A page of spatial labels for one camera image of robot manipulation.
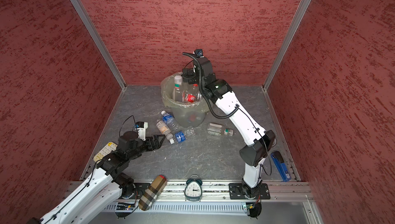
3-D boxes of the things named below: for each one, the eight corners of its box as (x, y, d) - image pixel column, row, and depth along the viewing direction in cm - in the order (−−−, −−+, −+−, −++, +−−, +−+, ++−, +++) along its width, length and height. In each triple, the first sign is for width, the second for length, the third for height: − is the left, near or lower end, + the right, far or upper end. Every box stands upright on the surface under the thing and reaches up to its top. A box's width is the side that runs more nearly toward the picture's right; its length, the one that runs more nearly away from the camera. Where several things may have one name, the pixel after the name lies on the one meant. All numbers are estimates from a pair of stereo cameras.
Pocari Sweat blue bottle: (178, 145, 91) (177, 141, 87) (175, 137, 94) (173, 133, 90) (196, 136, 95) (196, 132, 90) (192, 130, 98) (192, 125, 93)
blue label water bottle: (173, 134, 96) (172, 129, 91) (159, 117, 104) (157, 112, 99) (180, 128, 98) (179, 124, 94) (166, 113, 106) (164, 108, 102)
